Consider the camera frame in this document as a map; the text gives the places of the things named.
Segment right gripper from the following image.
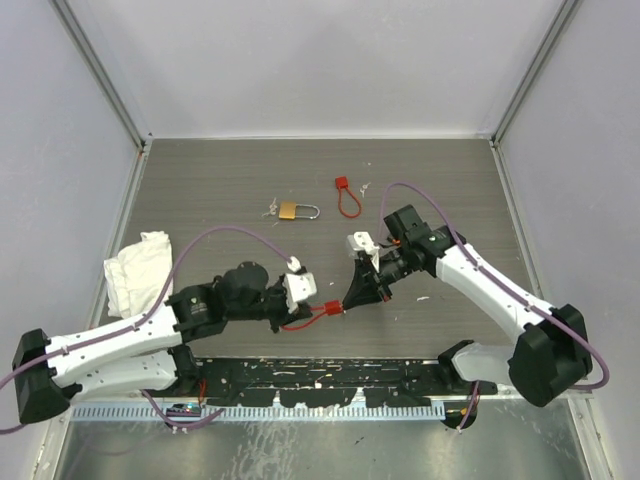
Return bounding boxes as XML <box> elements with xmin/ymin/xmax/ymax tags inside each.
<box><xmin>344</xmin><ymin>243</ymin><xmax>413</xmax><ymax>309</ymax></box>

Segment red cable padlock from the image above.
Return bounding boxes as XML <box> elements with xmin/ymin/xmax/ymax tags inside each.
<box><xmin>333</xmin><ymin>174</ymin><xmax>362</xmax><ymax>220</ymax></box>
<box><xmin>280</xmin><ymin>300</ymin><xmax>344</xmax><ymax>332</ymax></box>

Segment silver keys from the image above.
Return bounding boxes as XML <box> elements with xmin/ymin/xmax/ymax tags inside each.
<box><xmin>359</xmin><ymin>182</ymin><xmax>371</xmax><ymax>198</ymax></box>

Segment brass padlock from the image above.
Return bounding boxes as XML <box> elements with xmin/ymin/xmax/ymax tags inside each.
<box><xmin>262</xmin><ymin>198</ymin><xmax>321</xmax><ymax>221</ymax></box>

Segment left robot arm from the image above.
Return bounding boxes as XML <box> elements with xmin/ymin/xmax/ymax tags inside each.
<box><xmin>10</xmin><ymin>262</ymin><xmax>317</xmax><ymax>425</ymax></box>

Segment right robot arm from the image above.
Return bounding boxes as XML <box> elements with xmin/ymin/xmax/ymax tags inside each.
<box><xmin>342</xmin><ymin>205</ymin><xmax>593</xmax><ymax>407</ymax></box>

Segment white cloth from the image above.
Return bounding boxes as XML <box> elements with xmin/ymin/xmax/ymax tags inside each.
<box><xmin>103</xmin><ymin>231</ymin><xmax>173</xmax><ymax>319</ymax></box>

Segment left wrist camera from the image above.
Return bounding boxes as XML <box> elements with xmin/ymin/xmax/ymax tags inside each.
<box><xmin>283</xmin><ymin>256</ymin><xmax>317</xmax><ymax>312</ymax></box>

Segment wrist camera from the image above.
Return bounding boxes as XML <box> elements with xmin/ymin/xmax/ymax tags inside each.
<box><xmin>283</xmin><ymin>256</ymin><xmax>317</xmax><ymax>312</ymax></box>
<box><xmin>346</xmin><ymin>231</ymin><xmax>380</xmax><ymax>271</ymax></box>

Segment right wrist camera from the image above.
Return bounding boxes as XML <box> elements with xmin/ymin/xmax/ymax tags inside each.
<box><xmin>346</xmin><ymin>231</ymin><xmax>380</xmax><ymax>271</ymax></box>

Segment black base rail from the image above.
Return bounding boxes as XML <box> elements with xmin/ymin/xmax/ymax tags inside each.
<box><xmin>196</xmin><ymin>358</ymin><xmax>473</xmax><ymax>408</ymax></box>

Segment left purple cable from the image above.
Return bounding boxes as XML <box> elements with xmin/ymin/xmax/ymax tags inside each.
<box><xmin>0</xmin><ymin>224</ymin><xmax>301</xmax><ymax>434</ymax></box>

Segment purple cable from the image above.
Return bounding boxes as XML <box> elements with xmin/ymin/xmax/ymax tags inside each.
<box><xmin>0</xmin><ymin>224</ymin><xmax>301</xmax><ymax>434</ymax></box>
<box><xmin>378</xmin><ymin>181</ymin><xmax>612</xmax><ymax>431</ymax></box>

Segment slotted cable duct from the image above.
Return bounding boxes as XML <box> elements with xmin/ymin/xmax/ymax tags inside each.
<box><xmin>70</xmin><ymin>401</ymin><xmax>446</xmax><ymax>422</ymax></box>

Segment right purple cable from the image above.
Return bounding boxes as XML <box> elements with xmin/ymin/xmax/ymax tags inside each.
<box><xmin>378</xmin><ymin>181</ymin><xmax>612</xmax><ymax>431</ymax></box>

